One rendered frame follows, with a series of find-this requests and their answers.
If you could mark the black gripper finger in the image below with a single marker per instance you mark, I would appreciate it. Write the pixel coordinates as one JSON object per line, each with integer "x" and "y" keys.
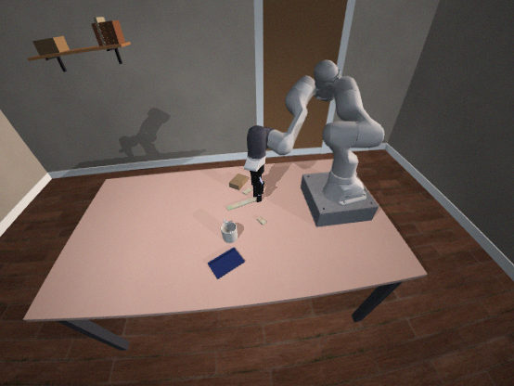
{"x": 254, "y": 185}
{"x": 259, "y": 187}

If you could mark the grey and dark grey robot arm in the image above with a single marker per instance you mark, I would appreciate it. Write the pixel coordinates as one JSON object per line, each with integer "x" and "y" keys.
{"x": 357, "y": 131}

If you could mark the dark blue rectangular pad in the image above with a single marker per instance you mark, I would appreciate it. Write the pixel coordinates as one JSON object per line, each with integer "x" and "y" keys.
{"x": 225, "y": 262}

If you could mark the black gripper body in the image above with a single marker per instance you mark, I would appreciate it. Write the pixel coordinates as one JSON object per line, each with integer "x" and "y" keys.
{"x": 258, "y": 174}

